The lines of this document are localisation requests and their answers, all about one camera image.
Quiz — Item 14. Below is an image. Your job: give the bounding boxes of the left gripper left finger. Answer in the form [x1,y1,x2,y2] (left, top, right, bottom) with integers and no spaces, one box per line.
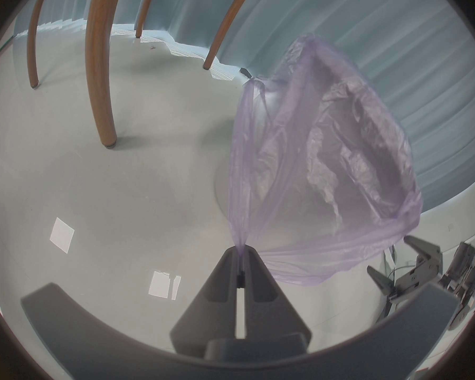
[169,247,242,358]

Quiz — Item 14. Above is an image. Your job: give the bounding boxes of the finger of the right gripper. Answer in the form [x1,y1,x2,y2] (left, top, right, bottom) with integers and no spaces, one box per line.
[404,235,443,265]
[367,266,397,301]

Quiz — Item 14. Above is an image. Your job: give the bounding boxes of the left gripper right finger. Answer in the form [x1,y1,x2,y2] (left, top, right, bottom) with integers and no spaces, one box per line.
[242,247,313,355]

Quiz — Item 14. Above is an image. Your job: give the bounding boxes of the purple plastic bag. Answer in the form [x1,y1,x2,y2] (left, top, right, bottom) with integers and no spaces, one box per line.
[227,33,423,286]

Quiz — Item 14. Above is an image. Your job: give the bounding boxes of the pale blue curtain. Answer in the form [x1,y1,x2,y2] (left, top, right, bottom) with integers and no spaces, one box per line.
[14,0,475,217]

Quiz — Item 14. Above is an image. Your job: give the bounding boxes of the white cushioned wooden chair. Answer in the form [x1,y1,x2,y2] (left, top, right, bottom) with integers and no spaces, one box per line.
[27,0,264,149]

